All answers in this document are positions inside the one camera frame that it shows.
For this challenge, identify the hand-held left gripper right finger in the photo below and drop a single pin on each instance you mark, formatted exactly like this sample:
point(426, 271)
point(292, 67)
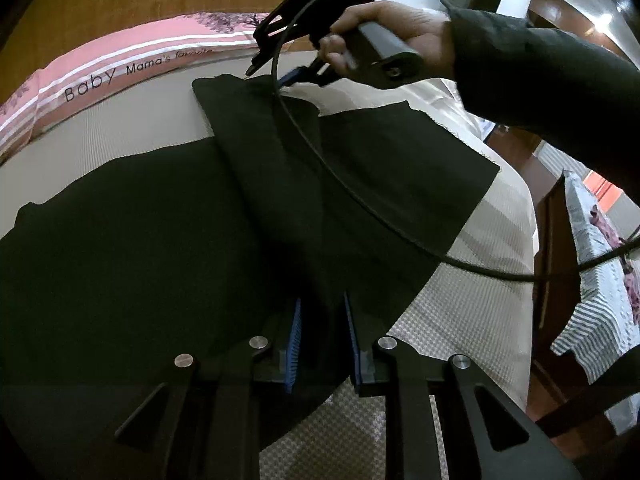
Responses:
point(353, 342)

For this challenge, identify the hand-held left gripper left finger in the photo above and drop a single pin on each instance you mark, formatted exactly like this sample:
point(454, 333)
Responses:
point(295, 341)

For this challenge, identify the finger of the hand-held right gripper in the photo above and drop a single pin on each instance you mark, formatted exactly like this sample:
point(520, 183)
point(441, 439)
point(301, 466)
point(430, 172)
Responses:
point(253, 66)
point(296, 76)

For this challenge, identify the black pants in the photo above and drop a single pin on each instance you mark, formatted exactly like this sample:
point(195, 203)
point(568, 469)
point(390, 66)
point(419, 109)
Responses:
point(125, 260)

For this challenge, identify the person's right forearm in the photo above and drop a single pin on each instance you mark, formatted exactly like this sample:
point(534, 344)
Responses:
point(525, 75)

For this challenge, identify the person's right hand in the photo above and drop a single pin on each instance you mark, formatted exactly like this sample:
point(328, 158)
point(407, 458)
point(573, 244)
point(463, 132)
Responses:
point(405, 17)

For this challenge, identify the beige waffle bed cover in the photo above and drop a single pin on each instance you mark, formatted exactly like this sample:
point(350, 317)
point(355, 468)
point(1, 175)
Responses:
point(475, 320)

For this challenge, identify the pink striped printed pillow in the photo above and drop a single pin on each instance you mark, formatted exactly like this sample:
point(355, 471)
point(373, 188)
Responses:
point(125, 55)

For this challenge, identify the brown wooden door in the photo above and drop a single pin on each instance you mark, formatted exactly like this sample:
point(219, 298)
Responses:
point(567, 12)

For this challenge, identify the grey striped floral cloth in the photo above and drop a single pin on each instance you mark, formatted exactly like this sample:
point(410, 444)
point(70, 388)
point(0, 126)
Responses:
point(596, 310)

